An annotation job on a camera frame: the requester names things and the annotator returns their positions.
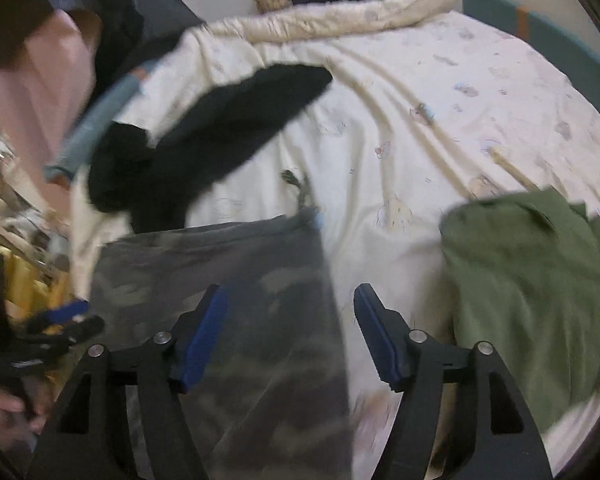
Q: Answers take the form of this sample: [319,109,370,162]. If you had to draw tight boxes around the cream printed blanket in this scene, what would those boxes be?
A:
[70,0,600,480]

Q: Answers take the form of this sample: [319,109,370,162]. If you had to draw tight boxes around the camouflage pants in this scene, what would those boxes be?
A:
[88,169,357,480]

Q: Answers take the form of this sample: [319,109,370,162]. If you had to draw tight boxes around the black garment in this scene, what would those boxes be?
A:
[87,62,335,235]

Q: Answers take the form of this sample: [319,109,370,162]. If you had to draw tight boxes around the blue denim garment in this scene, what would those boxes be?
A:
[42,57,159,189]

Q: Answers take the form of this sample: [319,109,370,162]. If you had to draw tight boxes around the yellow cloth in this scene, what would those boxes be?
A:
[0,249,77,378]

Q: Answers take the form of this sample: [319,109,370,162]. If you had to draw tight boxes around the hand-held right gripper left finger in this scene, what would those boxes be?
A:
[26,283,230,480]

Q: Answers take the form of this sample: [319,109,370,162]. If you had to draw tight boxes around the dark navy cloth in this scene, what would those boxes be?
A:
[0,0,207,92]

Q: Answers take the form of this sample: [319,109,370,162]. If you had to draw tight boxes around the olive green garment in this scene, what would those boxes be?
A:
[438,187,600,429]

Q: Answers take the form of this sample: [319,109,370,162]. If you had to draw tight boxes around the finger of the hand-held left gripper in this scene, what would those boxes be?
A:
[27,300,91,334]
[54,314,106,349]

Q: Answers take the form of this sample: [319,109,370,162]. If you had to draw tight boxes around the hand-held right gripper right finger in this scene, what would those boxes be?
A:
[353,282,554,480]

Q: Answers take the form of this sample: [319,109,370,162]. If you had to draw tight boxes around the person's left hand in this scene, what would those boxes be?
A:
[0,387,56,436]

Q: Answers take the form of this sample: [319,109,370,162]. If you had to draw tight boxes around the teal bed frame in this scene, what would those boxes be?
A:
[460,0,600,127]

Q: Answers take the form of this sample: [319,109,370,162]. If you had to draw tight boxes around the pink cloth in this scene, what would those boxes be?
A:
[0,9,104,197]

